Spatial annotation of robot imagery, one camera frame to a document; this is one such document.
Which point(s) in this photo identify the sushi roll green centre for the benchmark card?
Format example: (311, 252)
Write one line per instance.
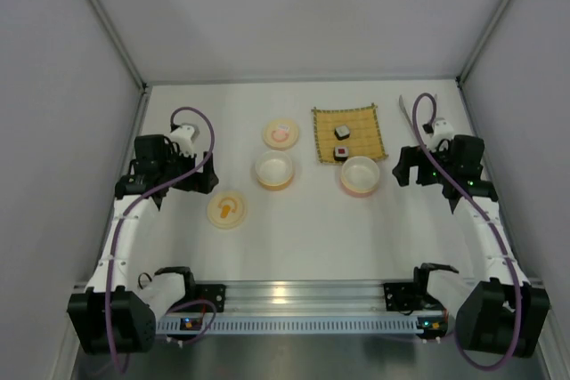
(342, 132)

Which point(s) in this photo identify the cream lid orange handle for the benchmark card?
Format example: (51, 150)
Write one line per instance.
(227, 209)

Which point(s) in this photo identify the right aluminium frame post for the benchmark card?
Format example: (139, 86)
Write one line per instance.
(483, 39)

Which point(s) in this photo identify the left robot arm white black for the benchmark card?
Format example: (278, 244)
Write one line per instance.
(129, 292)

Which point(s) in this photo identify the metal tongs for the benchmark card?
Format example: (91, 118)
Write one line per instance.
(407, 115)

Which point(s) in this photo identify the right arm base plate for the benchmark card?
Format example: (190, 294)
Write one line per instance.
(402, 297)

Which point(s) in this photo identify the cream lid pink handle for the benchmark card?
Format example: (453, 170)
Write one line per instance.
(281, 133)

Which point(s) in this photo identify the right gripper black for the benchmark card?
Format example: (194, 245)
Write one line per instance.
(419, 165)

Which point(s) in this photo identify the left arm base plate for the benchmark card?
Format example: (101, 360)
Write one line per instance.
(213, 292)

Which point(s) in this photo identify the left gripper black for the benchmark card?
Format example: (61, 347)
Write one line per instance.
(192, 173)

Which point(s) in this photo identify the orange lunch bowl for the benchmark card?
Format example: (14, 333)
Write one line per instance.
(274, 170)

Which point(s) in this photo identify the aluminium frame post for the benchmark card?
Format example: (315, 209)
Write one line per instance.
(483, 39)
(105, 21)

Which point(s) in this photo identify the aluminium mounting rail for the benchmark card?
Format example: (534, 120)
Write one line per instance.
(309, 298)

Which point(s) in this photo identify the pink lunch bowl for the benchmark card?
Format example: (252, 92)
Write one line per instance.
(359, 176)

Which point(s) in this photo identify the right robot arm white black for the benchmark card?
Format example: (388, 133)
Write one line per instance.
(498, 310)

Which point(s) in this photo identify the sushi roll red centre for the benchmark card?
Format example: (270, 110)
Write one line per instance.
(341, 153)

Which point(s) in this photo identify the slotted cable duct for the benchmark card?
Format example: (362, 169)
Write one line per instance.
(376, 324)

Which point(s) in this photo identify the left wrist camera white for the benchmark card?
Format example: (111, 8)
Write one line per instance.
(184, 137)

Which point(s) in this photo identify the bamboo sushi mat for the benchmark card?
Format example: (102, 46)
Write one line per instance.
(357, 130)

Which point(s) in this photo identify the left aluminium frame post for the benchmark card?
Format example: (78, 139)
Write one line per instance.
(105, 21)

